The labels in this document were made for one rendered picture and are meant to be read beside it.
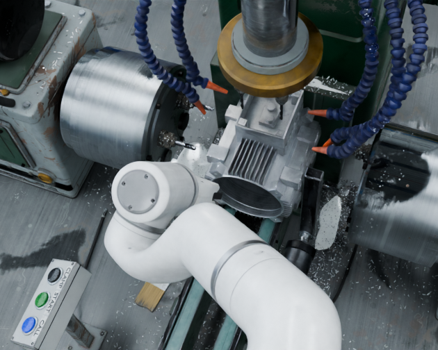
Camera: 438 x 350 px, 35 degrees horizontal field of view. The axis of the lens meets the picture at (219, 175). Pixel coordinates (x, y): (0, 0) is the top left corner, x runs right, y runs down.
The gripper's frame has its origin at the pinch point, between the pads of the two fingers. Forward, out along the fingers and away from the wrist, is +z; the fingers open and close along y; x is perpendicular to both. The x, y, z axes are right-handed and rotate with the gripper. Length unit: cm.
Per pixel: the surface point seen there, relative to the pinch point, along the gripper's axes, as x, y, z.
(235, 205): -3.9, 2.7, 23.1
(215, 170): 2.8, -0.6, 10.4
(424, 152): 17.3, 35.8, 10.3
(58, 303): -27.6, -17.9, -5.6
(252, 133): 11.8, 4.4, 10.6
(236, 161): 5.6, 2.4, 12.2
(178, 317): -27.9, 0.1, 12.6
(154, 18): 35, -42, 62
